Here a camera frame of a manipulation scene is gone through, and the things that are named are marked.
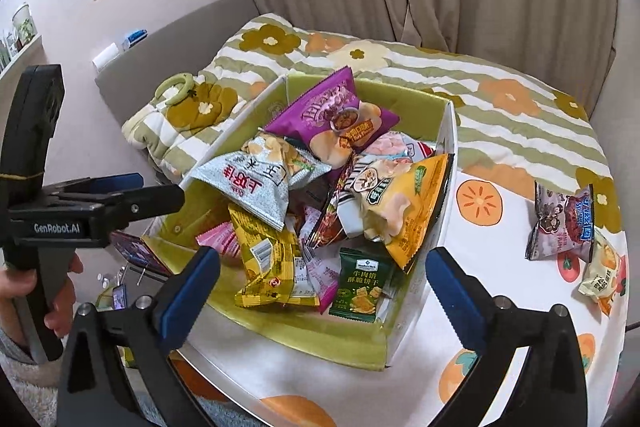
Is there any persimmon print tablecloth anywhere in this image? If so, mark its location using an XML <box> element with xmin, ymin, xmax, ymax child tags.
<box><xmin>181</xmin><ymin>191</ymin><xmax>629</xmax><ymax>426</ymax></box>

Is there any red patterned snack packet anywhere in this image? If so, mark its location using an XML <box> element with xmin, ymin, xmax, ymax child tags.
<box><xmin>306</xmin><ymin>154</ymin><xmax>364</xmax><ymax>248</ymax></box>

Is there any green lined cardboard box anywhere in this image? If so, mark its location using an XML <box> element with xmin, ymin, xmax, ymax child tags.
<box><xmin>141</xmin><ymin>70</ymin><xmax>460</xmax><ymax>372</ymax></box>

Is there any yellow chip bag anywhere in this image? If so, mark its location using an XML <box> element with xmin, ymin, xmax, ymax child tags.
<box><xmin>345</xmin><ymin>154</ymin><xmax>454</xmax><ymax>273</ymax></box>

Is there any orange chiffon cake packet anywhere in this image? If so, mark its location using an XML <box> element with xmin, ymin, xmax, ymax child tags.
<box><xmin>578</xmin><ymin>232</ymin><xmax>623</xmax><ymax>317</ymax></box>

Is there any green small snack packet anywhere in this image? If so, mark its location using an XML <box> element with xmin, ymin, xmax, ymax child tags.
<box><xmin>329</xmin><ymin>247</ymin><xmax>395</xmax><ymax>323</ymax></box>

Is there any small pink white packet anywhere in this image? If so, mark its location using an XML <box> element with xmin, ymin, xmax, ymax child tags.
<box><xmin>303</xmin><ymin>247</ymin><xmax>341</xmax><ymax>313</ymax></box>

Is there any floral striped quilt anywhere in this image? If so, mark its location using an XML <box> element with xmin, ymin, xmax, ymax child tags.
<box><xmin>122</xmin><ymin>13</ymin><xmax>623</xmax><ymax>233</ymax></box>

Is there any white cup on shelf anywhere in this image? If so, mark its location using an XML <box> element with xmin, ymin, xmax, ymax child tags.
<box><xmin>12</xmin><ymin>3</ymin><xmax>38</xmax><ymax>46</ymax></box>

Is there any person's left hand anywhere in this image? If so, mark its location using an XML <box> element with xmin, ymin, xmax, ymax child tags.
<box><xmin>1</xmin><ymin>247</ymin><xmax>84</xmax><ymax>348</ymax></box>

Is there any red white snack packet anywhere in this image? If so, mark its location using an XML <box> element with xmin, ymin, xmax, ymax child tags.
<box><xmin>363</xmin><ymin>131</ymin><xmax>435</xmax><ymax>162</ymax></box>

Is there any pink striped snack packet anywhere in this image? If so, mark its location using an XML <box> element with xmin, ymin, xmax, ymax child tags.
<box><xmin>195</xmin><ymin>221</ymin><xmax>240</xmax><ymax>259</ymax></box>

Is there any dark purple snack packet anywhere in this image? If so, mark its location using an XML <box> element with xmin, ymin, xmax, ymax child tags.
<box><xmin>525</xmin><ymin>182</ymin><xmax>594</xmax><ymax>262</ymax></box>

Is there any grey upholstered headboard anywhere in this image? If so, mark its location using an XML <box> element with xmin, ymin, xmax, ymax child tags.
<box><xmin>96</xmin><ymin>0</ymin><xmax>258</xmax><ymax>124</ymax></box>

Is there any purple chip bag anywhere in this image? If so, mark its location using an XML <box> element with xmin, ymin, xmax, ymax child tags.
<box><xmin>265</xmin><ymin>66</ymin><xmax>399</xmax><ymax>170</ymax></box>

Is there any silver grey snack bag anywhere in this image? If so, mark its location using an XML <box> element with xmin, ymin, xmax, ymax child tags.
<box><xmin>192</xmin><ymin>132</ymin><xmax>332</xmax><ymax>231</ymax></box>

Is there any gold foil snack packet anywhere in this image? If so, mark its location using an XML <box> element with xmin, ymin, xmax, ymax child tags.
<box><xmin>228</xmin><ymin>202</ymin><xmax>320</xmax><ymax>309</ymax></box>

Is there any blue capped white bottle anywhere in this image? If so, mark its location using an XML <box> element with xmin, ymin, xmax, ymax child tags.
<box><xmin>122</xmin><ymin>29</ymin><xmax>149</xmax><ymax>51</ymax></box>

